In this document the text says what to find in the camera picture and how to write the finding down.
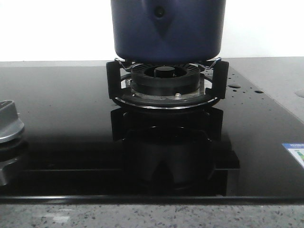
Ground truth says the silver stove control knob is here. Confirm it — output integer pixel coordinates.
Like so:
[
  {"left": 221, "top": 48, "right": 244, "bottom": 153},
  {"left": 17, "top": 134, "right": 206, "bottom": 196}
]
[{"left": 0, "top": 100, "right": 25, "bottom": 143}]

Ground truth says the black glass cooktop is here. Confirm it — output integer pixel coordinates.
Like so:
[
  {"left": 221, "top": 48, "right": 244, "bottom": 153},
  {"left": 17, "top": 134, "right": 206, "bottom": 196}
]
[{"left": 0, "top": 66, "right": 304, "bottom": 204}]

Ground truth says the black gas burner head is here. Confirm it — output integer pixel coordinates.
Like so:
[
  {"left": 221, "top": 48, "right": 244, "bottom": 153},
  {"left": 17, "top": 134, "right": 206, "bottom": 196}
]
[{"left": 130, "top": 64, "right": 201, "bottom": 96}]

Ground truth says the energy label sticker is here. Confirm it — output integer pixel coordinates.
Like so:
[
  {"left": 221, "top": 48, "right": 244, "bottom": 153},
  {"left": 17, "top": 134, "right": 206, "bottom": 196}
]
[{"left": 282, "top": 142, "right": 304, "bottom": 168}]

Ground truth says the dark blue cooking pot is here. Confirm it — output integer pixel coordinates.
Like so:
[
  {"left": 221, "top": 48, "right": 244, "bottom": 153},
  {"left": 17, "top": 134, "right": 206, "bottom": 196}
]
[{"left": 111, "top": 0, "right": 226, "bottom": 64}]

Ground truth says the black pot support grate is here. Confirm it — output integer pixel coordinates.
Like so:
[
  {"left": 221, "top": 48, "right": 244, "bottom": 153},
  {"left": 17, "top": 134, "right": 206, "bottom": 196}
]
[{"left": 106, "top": 58, "right": 229, "bottom": 110}]

